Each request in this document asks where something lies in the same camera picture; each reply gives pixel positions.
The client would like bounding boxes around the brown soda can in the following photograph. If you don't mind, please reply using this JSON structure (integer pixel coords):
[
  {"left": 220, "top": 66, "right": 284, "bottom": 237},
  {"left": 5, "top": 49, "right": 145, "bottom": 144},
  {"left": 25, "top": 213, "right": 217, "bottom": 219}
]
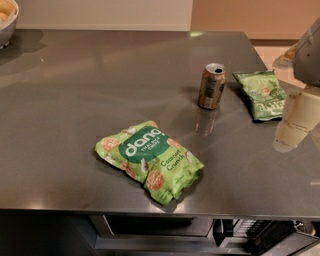
[{"left": 198, "top": 63, "right": 226, "bottom": 110}]

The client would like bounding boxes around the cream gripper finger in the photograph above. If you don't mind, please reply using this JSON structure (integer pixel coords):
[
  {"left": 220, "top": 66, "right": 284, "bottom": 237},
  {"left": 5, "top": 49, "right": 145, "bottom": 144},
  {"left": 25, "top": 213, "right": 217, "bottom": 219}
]
[{"left": 273, "top": 86, "right": 320, "bottom": 153}]

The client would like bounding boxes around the small green snack bag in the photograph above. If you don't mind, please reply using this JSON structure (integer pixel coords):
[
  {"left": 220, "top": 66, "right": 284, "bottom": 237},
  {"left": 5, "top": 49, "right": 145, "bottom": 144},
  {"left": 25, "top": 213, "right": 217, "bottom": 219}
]
[{"left": 233, "top": 70, "right": 287, "bottom": 121}]

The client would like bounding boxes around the green rice chip bag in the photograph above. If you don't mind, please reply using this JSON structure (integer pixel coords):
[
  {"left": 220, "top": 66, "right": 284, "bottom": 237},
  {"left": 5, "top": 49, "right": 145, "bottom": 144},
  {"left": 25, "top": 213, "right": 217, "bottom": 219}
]
[{"left": 95, "top": 121, "right": 204, "bottom": 205}]

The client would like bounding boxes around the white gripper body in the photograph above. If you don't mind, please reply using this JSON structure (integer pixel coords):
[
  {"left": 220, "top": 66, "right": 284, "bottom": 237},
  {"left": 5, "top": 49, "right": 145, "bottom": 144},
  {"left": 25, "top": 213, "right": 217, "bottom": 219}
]
[{"left": 293, "top": 17, "right": 320, "bottom": 86}]

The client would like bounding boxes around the metal bowl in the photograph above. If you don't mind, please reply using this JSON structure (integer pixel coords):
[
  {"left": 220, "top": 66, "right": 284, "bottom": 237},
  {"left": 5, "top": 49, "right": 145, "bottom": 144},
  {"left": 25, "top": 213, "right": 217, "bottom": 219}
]
[{"left": 0, "top": 0, "right": 19, "bottom": 49}]

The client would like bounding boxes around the microwave under counter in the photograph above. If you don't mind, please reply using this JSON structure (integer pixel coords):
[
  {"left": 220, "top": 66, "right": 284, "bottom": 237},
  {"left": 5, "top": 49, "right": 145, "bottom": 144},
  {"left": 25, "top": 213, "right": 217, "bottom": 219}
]
[{"left": 90, "top": 215, "right": 319, "bottom": 256}]

